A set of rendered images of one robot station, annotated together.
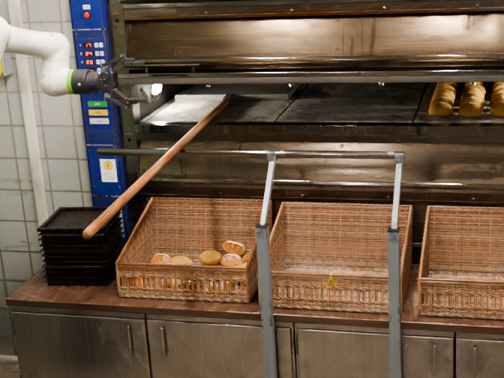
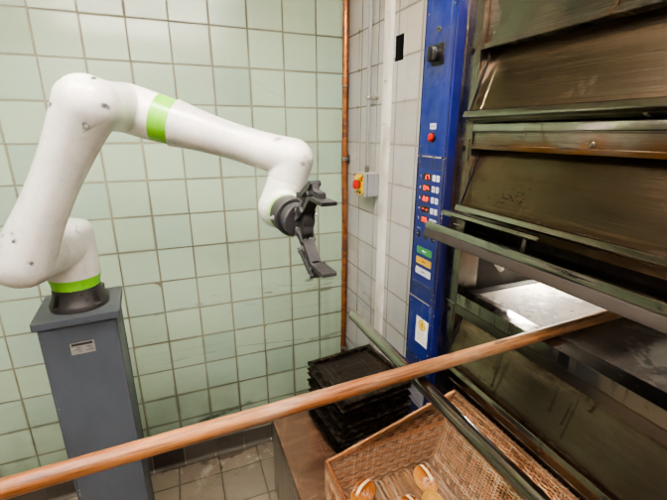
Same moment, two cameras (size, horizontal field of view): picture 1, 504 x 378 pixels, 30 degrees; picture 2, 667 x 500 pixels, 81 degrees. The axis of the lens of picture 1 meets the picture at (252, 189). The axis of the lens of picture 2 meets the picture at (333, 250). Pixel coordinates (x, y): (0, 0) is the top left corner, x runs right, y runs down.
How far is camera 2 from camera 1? 3.00 m
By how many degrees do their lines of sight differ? 50
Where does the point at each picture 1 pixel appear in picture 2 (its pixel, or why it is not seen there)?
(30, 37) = (229, 135)
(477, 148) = not seen: outside the picture
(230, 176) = (556, 443)
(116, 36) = (460, 171)
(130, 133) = (451, 301)
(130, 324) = not seen: outside the picture
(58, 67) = (272, 187)
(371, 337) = not seen: outside the picture
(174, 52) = (520, 207)
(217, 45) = (599, 212)
